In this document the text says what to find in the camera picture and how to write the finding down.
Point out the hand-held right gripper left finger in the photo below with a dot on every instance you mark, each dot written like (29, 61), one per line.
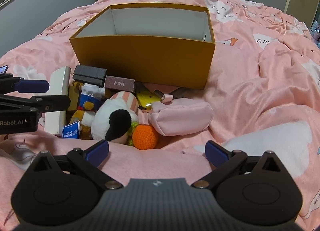
(97, 152)

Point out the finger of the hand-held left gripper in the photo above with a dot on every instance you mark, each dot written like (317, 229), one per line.
(50, 103)
(32, 86)

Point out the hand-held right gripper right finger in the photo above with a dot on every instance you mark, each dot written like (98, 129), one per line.
(215, 153)

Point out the olive brown small box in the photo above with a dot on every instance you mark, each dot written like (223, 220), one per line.
(72, 99)

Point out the pink fabric pouch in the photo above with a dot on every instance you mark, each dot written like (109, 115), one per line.
(180, 116)

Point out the mauve small box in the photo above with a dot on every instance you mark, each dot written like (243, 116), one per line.
(120, 83)

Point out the orange cardboard box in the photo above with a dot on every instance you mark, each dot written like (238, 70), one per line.
(150, 61)

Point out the long white box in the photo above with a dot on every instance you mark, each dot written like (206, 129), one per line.
(56, 91)

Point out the white plush toy black ear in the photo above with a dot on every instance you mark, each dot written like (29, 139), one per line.
(107, 118)

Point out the brown plush toy blue outfit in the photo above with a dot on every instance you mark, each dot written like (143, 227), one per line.
(86, 101)

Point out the dark grey box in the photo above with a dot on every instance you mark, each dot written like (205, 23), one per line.
(88, 73)

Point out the orange crocheted fruit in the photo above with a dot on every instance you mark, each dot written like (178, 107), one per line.
(145, 136)

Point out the yellow toy phone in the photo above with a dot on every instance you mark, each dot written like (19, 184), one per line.
(145, 97)

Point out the pink printed blanket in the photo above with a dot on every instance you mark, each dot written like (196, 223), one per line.
(250, 71)

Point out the colourful box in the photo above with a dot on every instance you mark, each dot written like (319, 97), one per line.
(316, 30)

